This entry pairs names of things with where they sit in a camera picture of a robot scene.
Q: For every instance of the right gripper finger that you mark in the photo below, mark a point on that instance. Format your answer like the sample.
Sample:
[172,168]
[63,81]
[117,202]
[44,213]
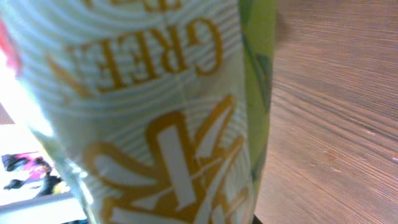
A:
[256,220]

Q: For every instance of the green yellow snack packet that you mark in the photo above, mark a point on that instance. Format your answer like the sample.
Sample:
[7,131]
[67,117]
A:
[153,111]

